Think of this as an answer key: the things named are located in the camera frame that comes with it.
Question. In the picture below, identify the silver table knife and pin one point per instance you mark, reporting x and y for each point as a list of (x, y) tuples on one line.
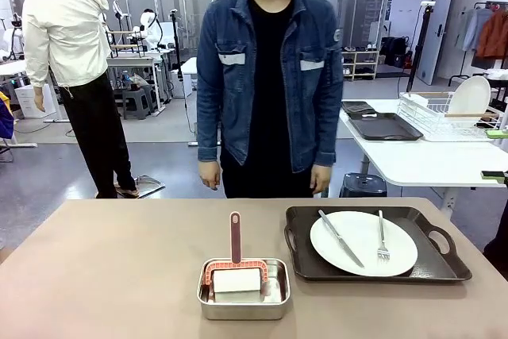
[(341, 237)]

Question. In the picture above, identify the black tripod stand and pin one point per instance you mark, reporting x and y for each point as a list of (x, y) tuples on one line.
[(176, 49)]

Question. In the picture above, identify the orange hanging jacket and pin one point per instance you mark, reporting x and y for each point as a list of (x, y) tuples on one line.
[(494, 33)]

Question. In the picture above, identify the small white standing table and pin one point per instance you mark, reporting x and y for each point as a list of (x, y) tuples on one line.
[(190, 65)]

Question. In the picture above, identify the grey plastic stool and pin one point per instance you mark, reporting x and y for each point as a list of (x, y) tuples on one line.
[(137, 102)]

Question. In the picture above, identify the white side table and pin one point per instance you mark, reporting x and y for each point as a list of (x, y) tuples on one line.
[(428, 160)]

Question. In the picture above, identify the white background desk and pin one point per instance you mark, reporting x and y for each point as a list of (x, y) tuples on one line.
[(133, 63)]

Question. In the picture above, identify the person's right forearm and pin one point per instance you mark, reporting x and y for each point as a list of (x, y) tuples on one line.
[(209, 136)]

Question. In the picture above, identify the black bags pile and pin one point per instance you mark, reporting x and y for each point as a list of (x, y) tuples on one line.
[(395, 51)]

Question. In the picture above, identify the silver fork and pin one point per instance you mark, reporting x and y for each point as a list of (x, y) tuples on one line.
[(382, 236)]

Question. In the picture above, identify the person's left hand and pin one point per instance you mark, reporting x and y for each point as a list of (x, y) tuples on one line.
[(320, 178)]

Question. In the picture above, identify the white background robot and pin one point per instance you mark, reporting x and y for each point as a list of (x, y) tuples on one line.
[(148, 27)]

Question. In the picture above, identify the dark blue plastic stool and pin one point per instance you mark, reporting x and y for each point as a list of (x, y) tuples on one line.
[(363, 186)]

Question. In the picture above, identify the person's left forearm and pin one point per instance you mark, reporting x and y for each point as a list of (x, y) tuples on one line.
[(327, 136)]

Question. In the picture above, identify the stainless steel rectangular tray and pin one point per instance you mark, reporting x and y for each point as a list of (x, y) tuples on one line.
[(242, 309)]

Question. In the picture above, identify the light blue hanging shirt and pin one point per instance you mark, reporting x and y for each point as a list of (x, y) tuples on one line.
[(470, 27)]

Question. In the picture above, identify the yellow blue garment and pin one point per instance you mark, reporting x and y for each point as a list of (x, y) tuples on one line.
[(5, 124)]

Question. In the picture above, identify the person's right hand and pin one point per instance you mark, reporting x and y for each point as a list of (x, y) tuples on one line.
[(209, 176)]

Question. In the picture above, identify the white door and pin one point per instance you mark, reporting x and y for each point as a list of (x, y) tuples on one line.
[(432, 29)]

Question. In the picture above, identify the white shoe rack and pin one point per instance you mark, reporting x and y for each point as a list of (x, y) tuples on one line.
[(361, 65)]

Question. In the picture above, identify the steel mannequin base plate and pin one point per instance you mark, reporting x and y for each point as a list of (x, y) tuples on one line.
[(148, 184)]

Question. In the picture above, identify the black clothes rack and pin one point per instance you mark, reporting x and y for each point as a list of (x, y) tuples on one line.
[(476, 77)]

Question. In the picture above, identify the mannequin in white jacket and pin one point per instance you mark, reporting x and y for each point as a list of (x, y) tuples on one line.
[(67, 37)]

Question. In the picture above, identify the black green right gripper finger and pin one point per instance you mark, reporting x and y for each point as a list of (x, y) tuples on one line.
[(498, 134), (494, 175)]

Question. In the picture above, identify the person in denim jacket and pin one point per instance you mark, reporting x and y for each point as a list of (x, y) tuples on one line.
[(270, 97)]

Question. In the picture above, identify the dark grey folded cloth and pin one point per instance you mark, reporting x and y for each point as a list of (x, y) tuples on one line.
[(357, 106)]

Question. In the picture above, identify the black pole stand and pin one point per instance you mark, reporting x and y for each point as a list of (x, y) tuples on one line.
[(418, 49)]

